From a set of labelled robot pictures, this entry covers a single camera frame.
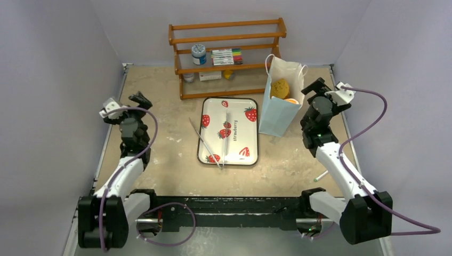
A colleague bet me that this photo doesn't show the light blue paper bag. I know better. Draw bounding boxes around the light blue paper bag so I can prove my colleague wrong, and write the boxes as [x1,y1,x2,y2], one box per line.
[259,54,308,137]

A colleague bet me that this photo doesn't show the metal tongs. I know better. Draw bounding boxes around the metal tongs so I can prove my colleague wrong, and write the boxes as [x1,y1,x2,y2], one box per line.
[188,117,227,170]

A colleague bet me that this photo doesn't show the orange fake bread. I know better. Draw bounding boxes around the orange fake bread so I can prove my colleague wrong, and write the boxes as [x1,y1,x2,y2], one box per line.
[285,99,300,105]

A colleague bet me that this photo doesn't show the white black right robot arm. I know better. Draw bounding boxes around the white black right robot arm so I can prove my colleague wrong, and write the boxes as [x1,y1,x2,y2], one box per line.
[299,78,393,244]

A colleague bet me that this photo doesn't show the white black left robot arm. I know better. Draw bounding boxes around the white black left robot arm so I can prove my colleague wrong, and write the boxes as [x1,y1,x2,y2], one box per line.
[77,91,156,251]

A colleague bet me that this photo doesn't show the small white jar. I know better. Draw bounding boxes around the small white jar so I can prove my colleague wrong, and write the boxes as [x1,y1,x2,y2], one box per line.
[182,73,195,83]

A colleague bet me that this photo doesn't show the white green marker pen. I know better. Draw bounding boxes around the white green marker pen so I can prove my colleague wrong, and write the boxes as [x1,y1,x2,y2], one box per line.
[313,170,329,182]

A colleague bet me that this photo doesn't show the white red small box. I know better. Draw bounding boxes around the white red small box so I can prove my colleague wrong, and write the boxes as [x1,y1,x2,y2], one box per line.
[199,71,222,82]

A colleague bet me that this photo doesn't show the blue paint jar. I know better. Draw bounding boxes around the blue paint jar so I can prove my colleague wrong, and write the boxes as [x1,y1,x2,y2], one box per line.
[191,44,206,66]

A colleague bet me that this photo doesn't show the strawberry print white tray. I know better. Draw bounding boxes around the strawberry print white tray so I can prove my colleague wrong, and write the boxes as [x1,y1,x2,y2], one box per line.
[197,97,259,166]

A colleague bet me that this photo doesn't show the orange wooden shelf rack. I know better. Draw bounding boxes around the orange wooden shelf rack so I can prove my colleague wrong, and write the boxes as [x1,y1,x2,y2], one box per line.
[168,17,287,100]

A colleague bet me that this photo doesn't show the small yellow object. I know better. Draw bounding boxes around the small yellow object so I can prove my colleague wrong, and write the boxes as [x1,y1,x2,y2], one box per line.
[223,70,235,80]

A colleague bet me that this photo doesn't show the set of coloured markers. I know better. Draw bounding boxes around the set of coloured markers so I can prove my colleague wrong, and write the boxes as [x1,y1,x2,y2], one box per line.
[211,48,243,66]

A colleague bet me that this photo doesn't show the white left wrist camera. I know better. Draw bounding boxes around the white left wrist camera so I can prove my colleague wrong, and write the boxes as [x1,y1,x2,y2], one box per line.
[99,97,124,119]

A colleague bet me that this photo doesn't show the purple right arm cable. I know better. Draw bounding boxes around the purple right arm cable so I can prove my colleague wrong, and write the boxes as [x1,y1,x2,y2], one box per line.
[338,86,441,236]

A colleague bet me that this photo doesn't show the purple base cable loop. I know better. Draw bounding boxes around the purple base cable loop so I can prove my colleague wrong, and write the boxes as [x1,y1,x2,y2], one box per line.
[135,202,197,247]

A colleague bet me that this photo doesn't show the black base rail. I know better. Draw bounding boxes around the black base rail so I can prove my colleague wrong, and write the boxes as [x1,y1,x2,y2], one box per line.
[135,193,332,235]

